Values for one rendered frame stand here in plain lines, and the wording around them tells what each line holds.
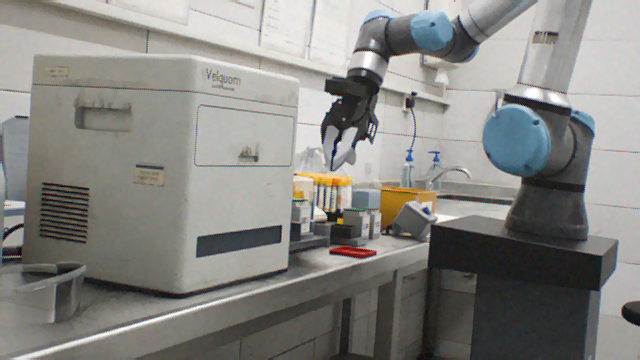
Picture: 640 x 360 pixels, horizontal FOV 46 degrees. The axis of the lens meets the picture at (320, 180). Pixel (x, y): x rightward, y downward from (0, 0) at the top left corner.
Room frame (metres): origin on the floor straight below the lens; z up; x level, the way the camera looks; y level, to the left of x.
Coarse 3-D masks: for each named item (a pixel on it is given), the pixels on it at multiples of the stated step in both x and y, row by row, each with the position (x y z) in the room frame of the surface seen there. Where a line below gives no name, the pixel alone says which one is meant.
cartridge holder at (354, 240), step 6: (336, 228) 1.53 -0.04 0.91; (342, 228) 1.52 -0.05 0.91; (348, 228) 1.52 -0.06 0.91; (354, 228) 1.53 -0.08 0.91; (330, 234) 1.53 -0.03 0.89; (336, 234) 1.53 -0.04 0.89; (342, 234) 1.52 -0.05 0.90; (348, 234) 1.52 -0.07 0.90; (354, 234) 1.53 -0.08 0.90; (330, 240) 1.53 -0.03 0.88; (336, 240) 1.52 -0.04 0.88; (342, 240) 1.52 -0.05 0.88; (348, 240) 1.51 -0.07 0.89; (354, 240) 1.51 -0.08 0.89; (360, 240) 1.52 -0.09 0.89; (366, 240) 1.55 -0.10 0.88
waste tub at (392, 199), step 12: (384, 192) 1.86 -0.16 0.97; (396, 192) 1.84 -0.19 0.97; (408, 192) 1.83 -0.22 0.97; (420, 192) 1.83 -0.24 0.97; (432, 192) 1.90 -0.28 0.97; (384, 204) 1.86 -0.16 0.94; (396, 204) 1.84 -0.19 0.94; (420, 204) 1.84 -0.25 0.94; (432, 204) 1.91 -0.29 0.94; (384, 216) 1.86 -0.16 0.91; (396, 216) 1.84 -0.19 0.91; (384, 228) 1.86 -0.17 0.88
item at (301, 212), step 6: (294, 204) 1.24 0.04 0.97; (300, 204) 1.26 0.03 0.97; (306, 204) 1.28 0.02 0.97; (294, 210) 1.24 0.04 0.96; (300, 210) 1.24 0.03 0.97; (306, 210) 1.26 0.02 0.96; (294, 216) 1.24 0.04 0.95; (300, 216) 1.24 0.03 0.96; (306, 216) 1.26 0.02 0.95; (306, 222) 1.26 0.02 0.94; (306, 228) 1.26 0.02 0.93
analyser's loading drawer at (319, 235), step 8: (296, 224) 1.24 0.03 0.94; (312, 224) 1.27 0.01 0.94; (320, 224) 1.33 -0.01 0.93; (296, 232) 1.24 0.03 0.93; (312, 232) 1.27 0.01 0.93; (320, 232) 1.33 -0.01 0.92; (328, 232) 1.32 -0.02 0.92; (296, 240) 1.24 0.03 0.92; (304, 240) 1.25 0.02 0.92; (312, 240) 1.26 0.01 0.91; (320, 240) 1.29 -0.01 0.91; (328, 240) 1.32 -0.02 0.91; (296, 248) 1.22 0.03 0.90
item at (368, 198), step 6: (354, 192) 1.73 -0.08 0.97; (360, 192) 1.72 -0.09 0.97; (366, 192) 1.72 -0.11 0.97; (372, 192) 1.74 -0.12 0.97; (378, 192) 1.79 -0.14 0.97; (354, 198) 1.73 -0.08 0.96; (360, 198) 1.72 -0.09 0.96; (366, 198) 1.72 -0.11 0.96; (372, 198) 1.74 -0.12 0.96; (378, 198) 1.79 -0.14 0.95; (354, 204) 1.73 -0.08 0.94; (360, 204) 1.72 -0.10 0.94; (366, 204) 1.72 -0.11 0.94; (372, 204) 1.75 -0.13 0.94; (378, 204) 1.80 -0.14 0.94; (378, 210) 1.80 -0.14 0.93
